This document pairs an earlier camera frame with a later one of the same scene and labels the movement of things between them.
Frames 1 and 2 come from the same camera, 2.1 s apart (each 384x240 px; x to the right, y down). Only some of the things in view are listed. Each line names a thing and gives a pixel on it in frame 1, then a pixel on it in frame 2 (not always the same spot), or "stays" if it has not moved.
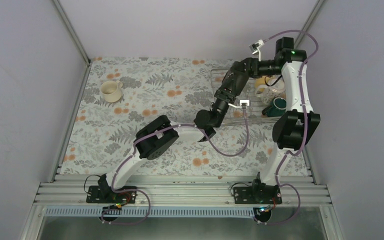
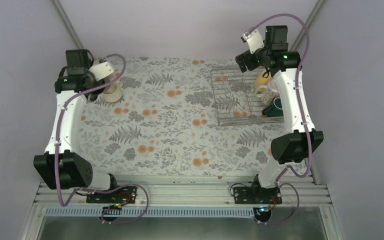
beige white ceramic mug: x=111 y=90 stays
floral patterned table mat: x=119 y=95 stays
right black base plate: x=245 y=195 stays
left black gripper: x=223 y=92 -> x=101 y=84
